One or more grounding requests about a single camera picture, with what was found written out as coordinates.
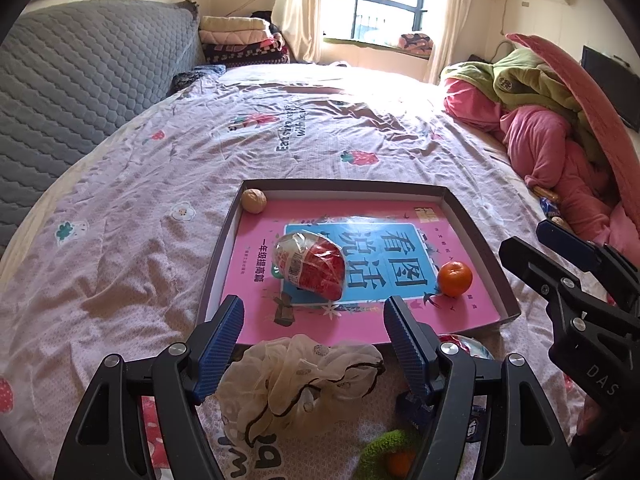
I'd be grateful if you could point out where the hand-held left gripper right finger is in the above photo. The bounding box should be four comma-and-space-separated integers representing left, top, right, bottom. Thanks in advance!
382, 295, 573, 480

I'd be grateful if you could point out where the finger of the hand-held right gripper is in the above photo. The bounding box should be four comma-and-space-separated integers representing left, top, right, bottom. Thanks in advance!
498, 236, 626, 335
536, 219, 640, 312

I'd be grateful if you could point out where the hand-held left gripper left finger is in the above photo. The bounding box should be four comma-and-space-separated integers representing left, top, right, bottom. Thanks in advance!
52, 295, 246, 480

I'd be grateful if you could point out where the blue snack packet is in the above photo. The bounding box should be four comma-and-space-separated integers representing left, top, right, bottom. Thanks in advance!
395, 390, 488, 443

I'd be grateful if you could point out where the red snack packet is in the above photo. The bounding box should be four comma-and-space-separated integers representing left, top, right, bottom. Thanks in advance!
273, 230, 347, 301
439, 332, 496, 361

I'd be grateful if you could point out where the cream mesh scrunchie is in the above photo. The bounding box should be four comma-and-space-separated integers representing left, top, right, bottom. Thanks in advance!
217, 334, 387, 448

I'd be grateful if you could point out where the grey cardboard box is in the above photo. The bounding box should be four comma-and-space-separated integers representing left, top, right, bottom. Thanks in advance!
196, 178, 522, 348

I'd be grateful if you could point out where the green fuzzy ring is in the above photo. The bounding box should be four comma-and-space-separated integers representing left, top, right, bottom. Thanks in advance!
360, 429, 423, 480

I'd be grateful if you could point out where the pink and blue book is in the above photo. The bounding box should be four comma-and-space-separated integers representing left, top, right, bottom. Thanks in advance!
235, 195, 503, 346

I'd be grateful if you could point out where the mandarin orange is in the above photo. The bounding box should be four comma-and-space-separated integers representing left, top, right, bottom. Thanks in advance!
387, 450, 418, 478
437, 261, 474, 297

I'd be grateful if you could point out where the pink crumpled blanket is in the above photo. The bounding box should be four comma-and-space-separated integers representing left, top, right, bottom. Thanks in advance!
442, 77, 640, 261

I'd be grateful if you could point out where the pink round cushion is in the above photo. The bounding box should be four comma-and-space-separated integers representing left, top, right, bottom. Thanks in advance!
506, 32, 640, 221

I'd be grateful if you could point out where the walnut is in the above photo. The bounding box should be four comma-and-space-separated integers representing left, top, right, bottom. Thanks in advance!
241, 188, 269, 216

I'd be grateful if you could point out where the black television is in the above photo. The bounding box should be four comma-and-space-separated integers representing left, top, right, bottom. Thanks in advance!
580, 45, 640, 133

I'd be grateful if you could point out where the green blanket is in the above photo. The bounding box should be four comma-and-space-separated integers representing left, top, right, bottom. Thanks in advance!
440, 47, 608, 161

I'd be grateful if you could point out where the patterned folded cloth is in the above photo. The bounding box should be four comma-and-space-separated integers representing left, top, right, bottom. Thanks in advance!
398, 33, 433, 56

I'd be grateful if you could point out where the cream curtain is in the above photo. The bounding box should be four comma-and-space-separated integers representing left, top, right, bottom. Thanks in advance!
430, 0, 476, 83
272, 0, 328, 63

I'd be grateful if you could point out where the dark patterned pillow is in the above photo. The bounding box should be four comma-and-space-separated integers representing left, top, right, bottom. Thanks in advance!
172, 64, 227, 94

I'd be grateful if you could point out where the dark checkered folded blanket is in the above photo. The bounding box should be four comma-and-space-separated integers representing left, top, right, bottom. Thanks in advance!
202, 40, 291, 67

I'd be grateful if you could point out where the grey quilted headboard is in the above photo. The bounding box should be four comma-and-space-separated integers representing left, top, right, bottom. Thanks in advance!
0, 0, 206, 248

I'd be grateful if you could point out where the cream folded blanket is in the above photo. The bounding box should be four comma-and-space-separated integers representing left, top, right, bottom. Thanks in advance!
200, 15, 271, 33

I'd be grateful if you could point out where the window with black frame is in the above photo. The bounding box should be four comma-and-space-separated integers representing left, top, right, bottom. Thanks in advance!
325, 0, 432, 43

